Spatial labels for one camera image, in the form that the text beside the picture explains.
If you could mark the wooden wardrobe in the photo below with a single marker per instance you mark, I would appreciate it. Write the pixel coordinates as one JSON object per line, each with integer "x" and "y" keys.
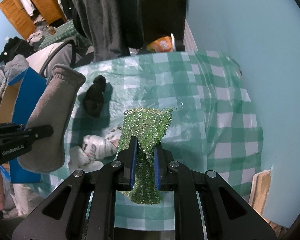
{"x": 21, "y": 14}

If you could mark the black sock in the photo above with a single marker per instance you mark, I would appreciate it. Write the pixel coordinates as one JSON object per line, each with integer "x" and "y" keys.
{"x": 93, "y": 101}

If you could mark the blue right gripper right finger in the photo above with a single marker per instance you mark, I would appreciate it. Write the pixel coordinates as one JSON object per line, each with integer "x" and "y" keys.
{"x": 158, "y": 165}

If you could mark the black clothes pile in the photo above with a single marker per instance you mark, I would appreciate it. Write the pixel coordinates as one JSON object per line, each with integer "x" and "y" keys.
{"x": 15, "y": 46}

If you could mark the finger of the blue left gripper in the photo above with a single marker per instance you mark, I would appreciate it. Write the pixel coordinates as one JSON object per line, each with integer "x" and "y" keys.
{"x": 35, "y": 132}

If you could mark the orange snack bag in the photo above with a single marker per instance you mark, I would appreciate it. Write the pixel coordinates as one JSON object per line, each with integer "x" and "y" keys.
{"x": 162, "y": 45}

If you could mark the yellow bottle on far table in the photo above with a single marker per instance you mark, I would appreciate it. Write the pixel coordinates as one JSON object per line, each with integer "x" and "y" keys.
{"x": 51, "y": 30}

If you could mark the far table green checkered cloth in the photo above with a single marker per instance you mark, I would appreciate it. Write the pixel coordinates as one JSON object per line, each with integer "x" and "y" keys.
{"x": 64, "y": 32}

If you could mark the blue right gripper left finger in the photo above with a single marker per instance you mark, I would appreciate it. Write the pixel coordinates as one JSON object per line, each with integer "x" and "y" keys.
{"x": 134, "y": 143}

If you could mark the green glitter cloth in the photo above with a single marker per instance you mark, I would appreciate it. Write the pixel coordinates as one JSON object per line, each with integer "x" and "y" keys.
{"x": 149, "y": 125}

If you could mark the green checkered tablecloth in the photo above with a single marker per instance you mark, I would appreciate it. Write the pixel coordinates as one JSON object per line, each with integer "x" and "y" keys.
{"x": 214, "y": 124}

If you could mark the grey clothes heap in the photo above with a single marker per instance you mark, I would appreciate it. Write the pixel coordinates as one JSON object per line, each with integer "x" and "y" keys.
{"x": 36, "y": 38}

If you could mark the grey quilted jacket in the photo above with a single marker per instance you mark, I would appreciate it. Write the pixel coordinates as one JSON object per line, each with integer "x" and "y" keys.
{"x": 14, "y": 67}

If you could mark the bed with white sheet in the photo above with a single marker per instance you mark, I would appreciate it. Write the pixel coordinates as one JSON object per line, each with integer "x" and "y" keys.
{"x": 66, "y": 53}

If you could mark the blue cardboard box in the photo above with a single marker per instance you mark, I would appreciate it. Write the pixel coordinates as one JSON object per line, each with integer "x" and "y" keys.
{"x": 17, "y": 104}

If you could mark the dark grey towel on chair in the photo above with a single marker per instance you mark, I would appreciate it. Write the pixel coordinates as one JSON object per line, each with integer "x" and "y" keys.
{"x": 113, "y": 27}

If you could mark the taupe fleece sock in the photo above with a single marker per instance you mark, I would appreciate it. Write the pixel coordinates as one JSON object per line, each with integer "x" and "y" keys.
{"x": 54, "y": 108}

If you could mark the black office chair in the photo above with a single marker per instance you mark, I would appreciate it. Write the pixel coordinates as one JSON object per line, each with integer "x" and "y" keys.
{"x": 161, "y": 18}

